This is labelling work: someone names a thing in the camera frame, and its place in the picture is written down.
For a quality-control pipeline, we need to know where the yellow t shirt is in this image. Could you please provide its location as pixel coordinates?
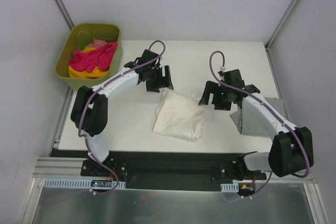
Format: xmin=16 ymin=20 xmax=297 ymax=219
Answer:
xmin=68 ymin=47 xmax=108 ymax=79

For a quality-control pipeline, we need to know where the grey folded t shirt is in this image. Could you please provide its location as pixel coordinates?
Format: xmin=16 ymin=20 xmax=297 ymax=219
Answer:
xmin=230 ymin=98 xmax=288 ymax=137

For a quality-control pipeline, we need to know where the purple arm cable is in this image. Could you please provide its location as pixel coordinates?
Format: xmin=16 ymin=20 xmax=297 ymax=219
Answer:
xmin=78 ymin=40 xmax=166 ymax=196
xmin=209 ymin=50 xmax=310 ymax=199

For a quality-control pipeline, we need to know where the white left cable duct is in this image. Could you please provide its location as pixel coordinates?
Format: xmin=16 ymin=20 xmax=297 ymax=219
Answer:
xmin=44 ymin=178 xmax=125 ymax=190

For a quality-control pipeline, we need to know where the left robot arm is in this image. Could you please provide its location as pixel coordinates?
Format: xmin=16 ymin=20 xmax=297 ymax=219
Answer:
xmin=70 ymin=49 xmax=174 ymax=176

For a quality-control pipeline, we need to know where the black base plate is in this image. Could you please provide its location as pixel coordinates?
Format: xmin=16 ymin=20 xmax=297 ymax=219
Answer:
xmin=51 ymin=150 xmax=266 ymax=191

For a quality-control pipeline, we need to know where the white t shirt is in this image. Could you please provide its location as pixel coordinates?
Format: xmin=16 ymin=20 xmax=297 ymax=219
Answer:
xmin=152 ymin=90 xmax=208 ymax=142

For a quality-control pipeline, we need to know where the olive green plastic bin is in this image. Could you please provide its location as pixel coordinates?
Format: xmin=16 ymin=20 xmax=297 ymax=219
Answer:
xmin=55 ymin=23 xmax=123 ymax=91

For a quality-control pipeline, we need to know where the pink t shirt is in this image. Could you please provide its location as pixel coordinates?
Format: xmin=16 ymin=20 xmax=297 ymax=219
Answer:
xmin=69 ymin=42 xmax=119 ymax=73

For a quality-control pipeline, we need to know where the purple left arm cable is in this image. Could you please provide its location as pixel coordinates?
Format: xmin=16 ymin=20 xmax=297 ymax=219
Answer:
xmin=78 ymin=40 xmax=166 ymax=196

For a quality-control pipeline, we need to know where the aluminium front rail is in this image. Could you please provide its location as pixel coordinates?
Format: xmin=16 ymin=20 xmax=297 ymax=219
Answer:
xmin=33 ymin=157 xmax=317 ymax=184

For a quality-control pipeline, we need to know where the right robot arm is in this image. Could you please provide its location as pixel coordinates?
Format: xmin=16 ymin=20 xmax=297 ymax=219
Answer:
xmin=199 ymin=69 xmax=314 ymax=179

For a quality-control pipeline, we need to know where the salmon t shirt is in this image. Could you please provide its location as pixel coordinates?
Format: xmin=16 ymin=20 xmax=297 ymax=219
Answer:
xmin=93 ymin=39 xmax=108 ymax=48

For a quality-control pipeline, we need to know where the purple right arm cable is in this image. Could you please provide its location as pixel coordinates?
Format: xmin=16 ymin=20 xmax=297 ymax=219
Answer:
xmin=209 ymin=50 xmax=310 ymax=199

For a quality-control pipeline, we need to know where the white cable duct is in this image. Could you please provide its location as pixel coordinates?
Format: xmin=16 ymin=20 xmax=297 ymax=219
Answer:
xmin=220 ymin=182 xmax=239 ymax=193
xmin=44 ymin=178 xmax=125 ymax=190

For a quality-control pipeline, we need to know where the white right cable duct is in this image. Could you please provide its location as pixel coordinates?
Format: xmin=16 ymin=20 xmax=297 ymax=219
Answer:
xmin=220 ymin=182 xmax=239 ymax=193

